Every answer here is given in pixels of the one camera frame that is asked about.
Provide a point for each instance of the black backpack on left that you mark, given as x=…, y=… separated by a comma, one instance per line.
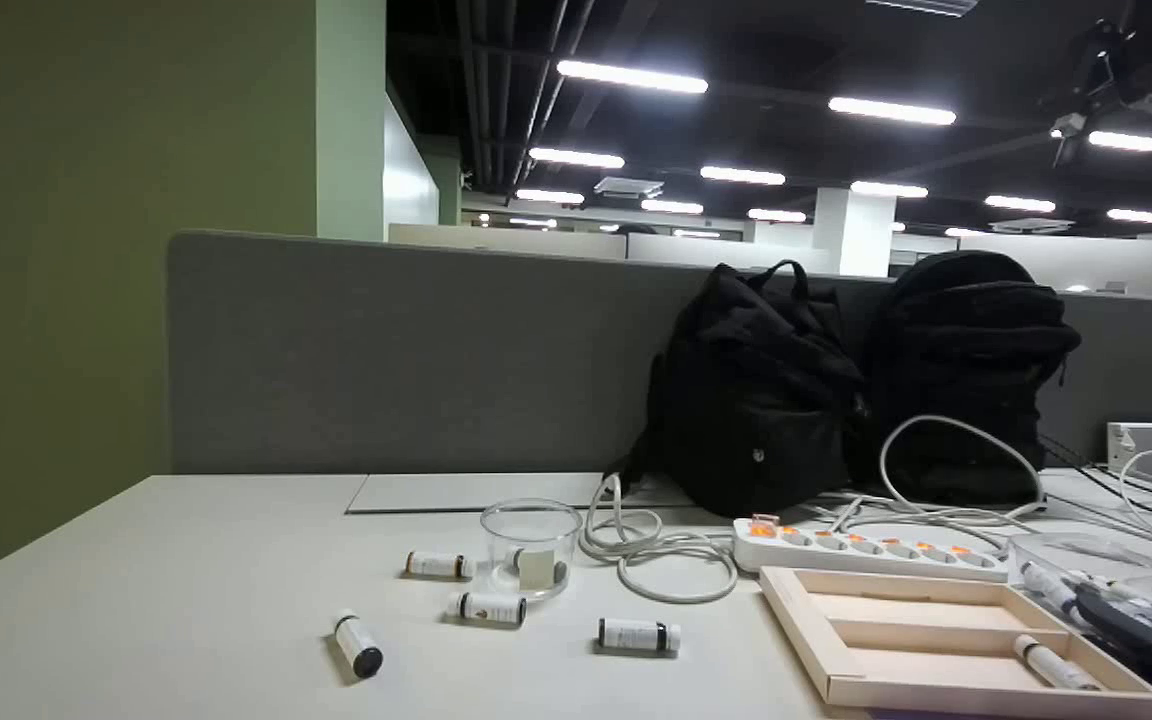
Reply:
x=748, y=399

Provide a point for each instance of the black backpack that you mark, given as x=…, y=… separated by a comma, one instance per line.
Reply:
x=960, y=346
x=748, y=399

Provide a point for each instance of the clear plastic cup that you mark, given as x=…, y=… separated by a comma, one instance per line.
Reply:
x=528, y=521

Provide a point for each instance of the white cylinder in cup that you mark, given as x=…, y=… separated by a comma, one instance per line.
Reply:
x=536, y=566

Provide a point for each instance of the white cylinder back left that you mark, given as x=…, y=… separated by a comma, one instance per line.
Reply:
x=439, y=566

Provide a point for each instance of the white cylinder right of middle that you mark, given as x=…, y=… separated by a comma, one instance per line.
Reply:
x=637, y=638

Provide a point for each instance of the white multi-socket power strip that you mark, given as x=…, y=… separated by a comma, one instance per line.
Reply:
x=814, y=544

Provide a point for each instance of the grey desk partition panel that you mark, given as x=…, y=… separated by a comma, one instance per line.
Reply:
x=368, y=357

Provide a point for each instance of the white cylinder nearest front left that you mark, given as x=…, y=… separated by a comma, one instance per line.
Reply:
x=356, y=650

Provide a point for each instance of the black backpack on right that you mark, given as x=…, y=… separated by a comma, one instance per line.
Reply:
x=960, y=346

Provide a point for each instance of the white cylinder in tray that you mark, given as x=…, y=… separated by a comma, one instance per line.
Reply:
x=1051, y=664

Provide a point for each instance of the light wooden tray frame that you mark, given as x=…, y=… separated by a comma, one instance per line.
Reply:
x=937, y=645

